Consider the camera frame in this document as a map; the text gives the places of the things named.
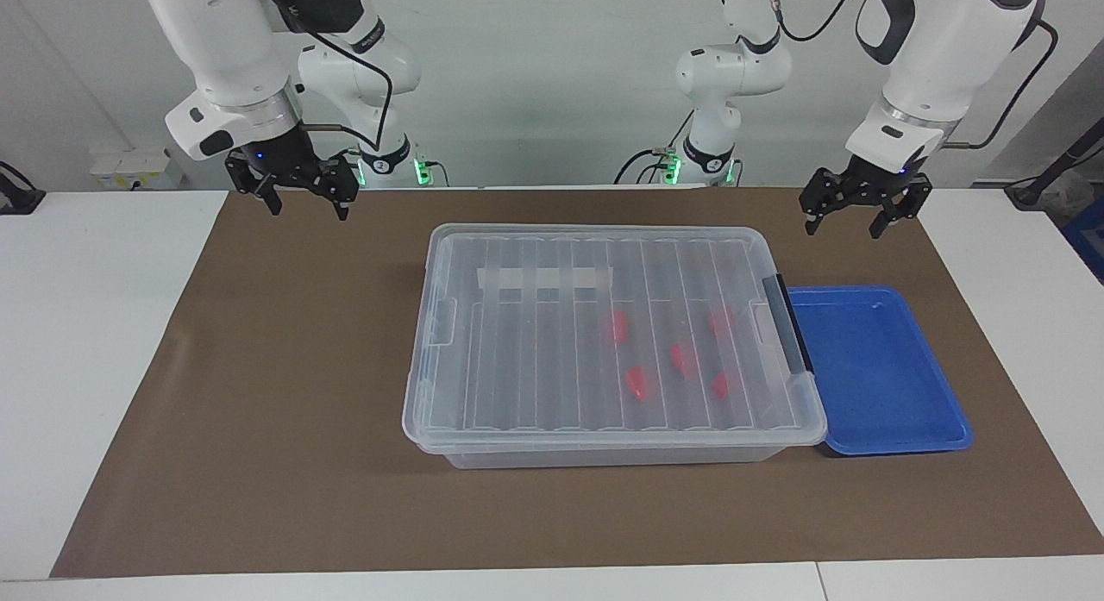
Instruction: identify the clear plastic ribbed lid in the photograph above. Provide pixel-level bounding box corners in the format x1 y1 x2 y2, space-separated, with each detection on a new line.
402 223 827 454

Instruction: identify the black box latch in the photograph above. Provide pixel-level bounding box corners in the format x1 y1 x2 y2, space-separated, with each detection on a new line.
763 273 814 379

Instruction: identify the blue plastic tray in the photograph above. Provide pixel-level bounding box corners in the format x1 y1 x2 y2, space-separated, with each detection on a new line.
787 285 975 457

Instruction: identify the clear plastic storage box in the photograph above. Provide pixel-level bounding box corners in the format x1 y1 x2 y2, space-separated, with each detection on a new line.
414 230 816 471

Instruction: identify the black stand with rod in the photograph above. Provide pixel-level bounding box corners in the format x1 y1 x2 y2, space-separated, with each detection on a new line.
1005 118 1104 208

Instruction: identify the blue crate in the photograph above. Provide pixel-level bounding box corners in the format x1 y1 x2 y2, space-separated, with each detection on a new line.
1059 194 1104 285

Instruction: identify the brown table mat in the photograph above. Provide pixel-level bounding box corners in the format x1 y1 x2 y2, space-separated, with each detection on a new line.
50 187 1104 578

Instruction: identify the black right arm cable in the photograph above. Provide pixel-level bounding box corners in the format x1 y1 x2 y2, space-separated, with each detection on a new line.
257 0 396 151

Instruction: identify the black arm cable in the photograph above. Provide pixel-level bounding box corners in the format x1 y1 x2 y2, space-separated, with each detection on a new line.
257 0 396 151
942 16 1059 151

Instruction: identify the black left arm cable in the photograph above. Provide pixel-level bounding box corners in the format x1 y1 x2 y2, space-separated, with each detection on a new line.
942 16 1059 151

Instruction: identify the black cable loop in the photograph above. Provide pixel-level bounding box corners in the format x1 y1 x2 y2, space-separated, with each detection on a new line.
759 0 861 43

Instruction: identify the black base cable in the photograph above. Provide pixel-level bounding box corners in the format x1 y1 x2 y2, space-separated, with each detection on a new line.
614 110 695 185

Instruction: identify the black clamp mount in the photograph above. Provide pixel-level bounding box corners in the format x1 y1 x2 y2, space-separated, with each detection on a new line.
0 160 47 216

